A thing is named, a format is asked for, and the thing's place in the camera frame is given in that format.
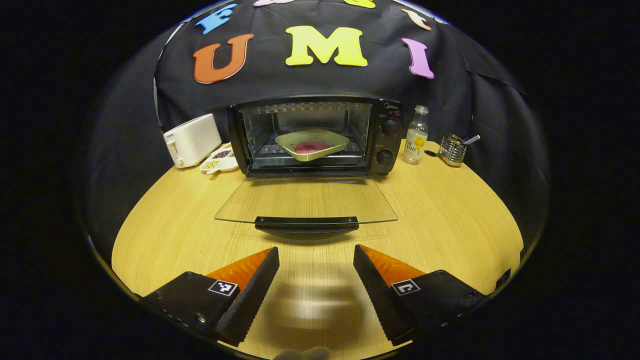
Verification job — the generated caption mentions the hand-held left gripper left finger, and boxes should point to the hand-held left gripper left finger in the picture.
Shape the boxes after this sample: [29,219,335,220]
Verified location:
[140,246,281,347]

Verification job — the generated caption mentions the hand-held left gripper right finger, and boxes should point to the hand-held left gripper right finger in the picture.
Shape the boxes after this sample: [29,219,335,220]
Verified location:
[352,244,488,347]

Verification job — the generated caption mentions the black electric oven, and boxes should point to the black electric oven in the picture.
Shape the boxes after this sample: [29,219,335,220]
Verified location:
[214,96,405,242]

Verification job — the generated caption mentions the pink meat patty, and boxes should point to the pink meat patty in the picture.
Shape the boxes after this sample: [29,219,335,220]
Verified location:
[294,140,332,155]

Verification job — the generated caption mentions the cream square tray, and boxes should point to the cream square tray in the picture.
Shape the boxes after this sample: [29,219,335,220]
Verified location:
[274,127,351,163]

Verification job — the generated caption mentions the white divided dish of grains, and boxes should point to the white divided dish of grains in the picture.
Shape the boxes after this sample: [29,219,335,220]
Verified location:
[199,142,240,175]

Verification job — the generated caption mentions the clear glass bottle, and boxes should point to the clear glass bottle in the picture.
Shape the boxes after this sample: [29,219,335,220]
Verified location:
[401,105,430,166]

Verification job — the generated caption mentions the white toaster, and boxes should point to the white toaster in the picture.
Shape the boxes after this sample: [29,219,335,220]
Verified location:
[163,113,223,169]

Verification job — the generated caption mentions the black backdrop cloth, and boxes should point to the black backdrop cloth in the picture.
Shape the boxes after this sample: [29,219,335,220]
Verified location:
[82,0,551,251]

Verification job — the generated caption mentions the wire mesh utensil holder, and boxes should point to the wire mesh utensil holder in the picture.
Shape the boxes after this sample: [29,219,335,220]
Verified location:
[438,134,468,168]

